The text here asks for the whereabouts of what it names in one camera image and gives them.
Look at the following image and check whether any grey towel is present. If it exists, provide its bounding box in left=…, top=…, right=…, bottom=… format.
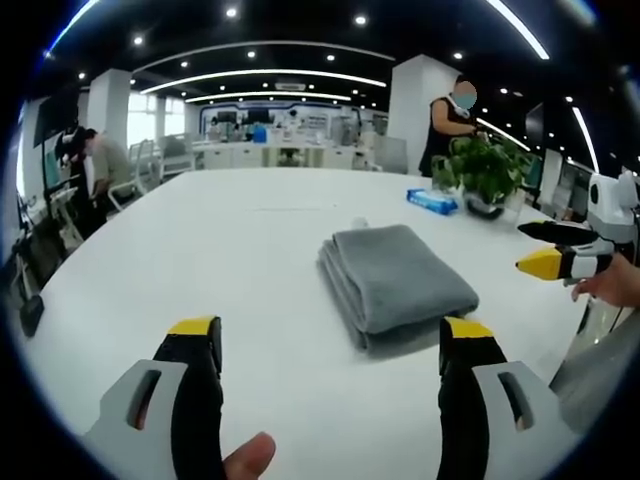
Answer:
left=317, top=224, right=480, bottom=358

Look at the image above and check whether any person's right hand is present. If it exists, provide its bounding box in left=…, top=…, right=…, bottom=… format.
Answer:
left=571, top=254, right=640, bottom=307

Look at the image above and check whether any person's left hand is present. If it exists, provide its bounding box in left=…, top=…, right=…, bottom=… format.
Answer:
left=222, top=432, right=277, bottom=480

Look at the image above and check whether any green potted plant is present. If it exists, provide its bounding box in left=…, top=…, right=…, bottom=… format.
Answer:
left=431, top=135, right=532, bottom=221

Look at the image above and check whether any person's grey clothing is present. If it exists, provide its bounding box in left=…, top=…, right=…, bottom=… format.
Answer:
left=548, top=314, right=640, bottom=435

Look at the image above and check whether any blue wet wipes packet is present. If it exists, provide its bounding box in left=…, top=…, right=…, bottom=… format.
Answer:
left=405, top=187, right=460, bottom=216

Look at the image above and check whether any white office chair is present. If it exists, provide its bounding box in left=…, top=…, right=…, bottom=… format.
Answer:
left=107, top=138, right=164, bottom=215
left=157, top=133, right=196, bottom=180

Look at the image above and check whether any wall monitor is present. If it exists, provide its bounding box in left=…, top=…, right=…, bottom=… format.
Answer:
left=32, top=88, right=81, bottom=149

